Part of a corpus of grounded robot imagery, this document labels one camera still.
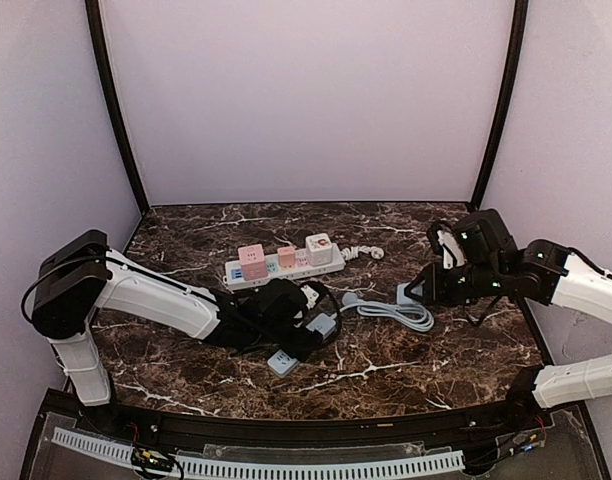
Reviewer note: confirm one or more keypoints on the light blue power strip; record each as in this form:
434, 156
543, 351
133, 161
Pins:
282, 364

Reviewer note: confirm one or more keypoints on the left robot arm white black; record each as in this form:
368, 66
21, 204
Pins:
87, 275

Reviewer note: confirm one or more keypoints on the black frame post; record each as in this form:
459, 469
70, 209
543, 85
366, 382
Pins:
93, 10
509, 74

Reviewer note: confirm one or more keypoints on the black front rail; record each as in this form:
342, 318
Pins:
469, 427

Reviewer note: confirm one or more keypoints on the left black frame post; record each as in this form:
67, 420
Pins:
93, 10

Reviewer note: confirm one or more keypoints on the small circuit board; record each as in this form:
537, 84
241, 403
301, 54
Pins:
151, 459

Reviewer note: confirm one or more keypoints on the blue usb charger plug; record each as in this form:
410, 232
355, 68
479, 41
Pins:
403, 299

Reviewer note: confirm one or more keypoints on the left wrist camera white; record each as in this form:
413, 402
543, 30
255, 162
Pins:
312, 296

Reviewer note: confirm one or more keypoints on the right black frame post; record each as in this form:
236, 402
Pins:
509, 74

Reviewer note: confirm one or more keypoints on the light blue cable duct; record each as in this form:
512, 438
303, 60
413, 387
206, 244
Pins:
226, 462

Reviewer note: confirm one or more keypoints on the pink cube socket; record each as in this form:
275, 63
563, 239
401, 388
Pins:
252, 261

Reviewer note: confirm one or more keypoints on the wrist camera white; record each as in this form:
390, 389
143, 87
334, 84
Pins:
312, 296
444, 243

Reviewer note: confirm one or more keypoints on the pink usb charger plug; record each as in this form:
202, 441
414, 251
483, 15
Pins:
286, 257

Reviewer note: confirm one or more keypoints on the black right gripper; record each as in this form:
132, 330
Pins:
433, 282

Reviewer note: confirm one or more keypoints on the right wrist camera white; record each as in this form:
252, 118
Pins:
444, 243

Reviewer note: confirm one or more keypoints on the white cube socket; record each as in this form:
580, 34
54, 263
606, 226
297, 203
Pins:
319, 249

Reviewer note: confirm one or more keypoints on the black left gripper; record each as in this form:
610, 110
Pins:
302, 342

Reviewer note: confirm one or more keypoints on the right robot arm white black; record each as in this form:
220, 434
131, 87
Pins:
478, 258

